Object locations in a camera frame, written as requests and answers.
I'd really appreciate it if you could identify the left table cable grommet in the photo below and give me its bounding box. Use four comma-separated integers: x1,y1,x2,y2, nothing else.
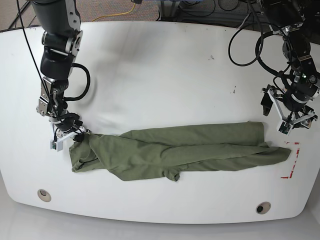
37,189,52,203

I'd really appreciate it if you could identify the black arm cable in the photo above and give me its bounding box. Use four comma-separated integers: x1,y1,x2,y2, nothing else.
16,0,91,101
229,0,296,81

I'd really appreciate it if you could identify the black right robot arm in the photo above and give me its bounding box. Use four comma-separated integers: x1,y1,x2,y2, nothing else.
31,0,91,151

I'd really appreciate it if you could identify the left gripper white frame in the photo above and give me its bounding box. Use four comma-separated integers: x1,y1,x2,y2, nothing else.
260,85,316,135

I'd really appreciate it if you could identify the right table cable grommet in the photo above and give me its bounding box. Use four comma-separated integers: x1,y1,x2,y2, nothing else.
255,201,271,215

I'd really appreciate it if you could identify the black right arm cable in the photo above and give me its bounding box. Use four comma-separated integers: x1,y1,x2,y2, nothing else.
16,0,91,101

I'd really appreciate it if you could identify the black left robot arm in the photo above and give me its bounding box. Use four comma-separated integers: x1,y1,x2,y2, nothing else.
258,0,320,135

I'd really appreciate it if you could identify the table cable grommet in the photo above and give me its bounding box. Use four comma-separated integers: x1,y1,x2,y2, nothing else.
255,201,271,215
37,189,52,203

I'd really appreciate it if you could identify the olive green t-shirt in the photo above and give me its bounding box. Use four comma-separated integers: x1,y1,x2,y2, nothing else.
69,121,291,182

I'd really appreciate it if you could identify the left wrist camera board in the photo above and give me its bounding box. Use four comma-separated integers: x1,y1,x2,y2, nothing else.
278,122,293,136

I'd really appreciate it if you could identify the red tape rectangle marking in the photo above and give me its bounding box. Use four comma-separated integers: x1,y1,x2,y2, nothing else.
279,141,302,180

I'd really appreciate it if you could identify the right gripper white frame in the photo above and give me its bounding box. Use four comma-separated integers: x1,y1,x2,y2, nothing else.
50,123,91,152

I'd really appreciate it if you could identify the yellow cable on floor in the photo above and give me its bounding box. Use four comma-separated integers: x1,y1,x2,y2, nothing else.
92,2,138,23

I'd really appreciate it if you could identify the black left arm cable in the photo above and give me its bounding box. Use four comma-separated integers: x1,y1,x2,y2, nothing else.
229,0,296,81

